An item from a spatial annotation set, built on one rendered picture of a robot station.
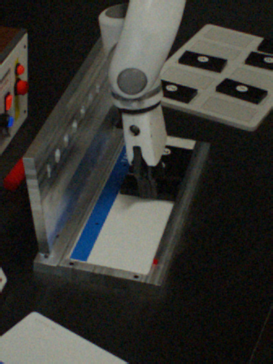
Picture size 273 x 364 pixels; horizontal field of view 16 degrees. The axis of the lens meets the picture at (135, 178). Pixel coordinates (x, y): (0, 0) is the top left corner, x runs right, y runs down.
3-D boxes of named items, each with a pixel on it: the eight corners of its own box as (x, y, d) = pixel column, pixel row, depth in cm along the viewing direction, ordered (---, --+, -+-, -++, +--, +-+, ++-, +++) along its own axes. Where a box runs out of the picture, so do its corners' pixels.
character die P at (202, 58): (220, 73, 217) (220, 68, 217) (178, 63, 220) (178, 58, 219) (227, 64, 221) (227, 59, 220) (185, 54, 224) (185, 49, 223)
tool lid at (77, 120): (33, 158, 147) (22, 158, 148) (51, 262, 157) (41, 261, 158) (110, 35, 183) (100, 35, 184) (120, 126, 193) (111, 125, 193)
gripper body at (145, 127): (153, 110, 161) (162, 170, 167) (166, 81, 169) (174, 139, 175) (108, 110, 163) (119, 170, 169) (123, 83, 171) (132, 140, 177)
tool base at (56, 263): (160, 296, 156) (162, 279, 154) (33, 270, 159) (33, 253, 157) (209, 153, 192) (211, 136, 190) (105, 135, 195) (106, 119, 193)
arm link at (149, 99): (153, 97, 160) (157, 114, 162) (166, 72, 167) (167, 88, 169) (104, 98, 162) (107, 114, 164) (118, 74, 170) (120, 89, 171)
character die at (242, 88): (257, 105, 206) (258, 100, 206) (215, 91, 210) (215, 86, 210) (267, 95, 210) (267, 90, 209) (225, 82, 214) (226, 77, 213)
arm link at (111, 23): (162, 94, 160) (159, 70, 168) (151, 18, 154) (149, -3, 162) (110, 101, 161) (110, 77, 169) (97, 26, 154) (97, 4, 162)
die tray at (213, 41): (253, 132, 199) (253, 127, 199) (132, 96, 208) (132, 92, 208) (314, 55, 230) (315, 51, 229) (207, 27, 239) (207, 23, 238)
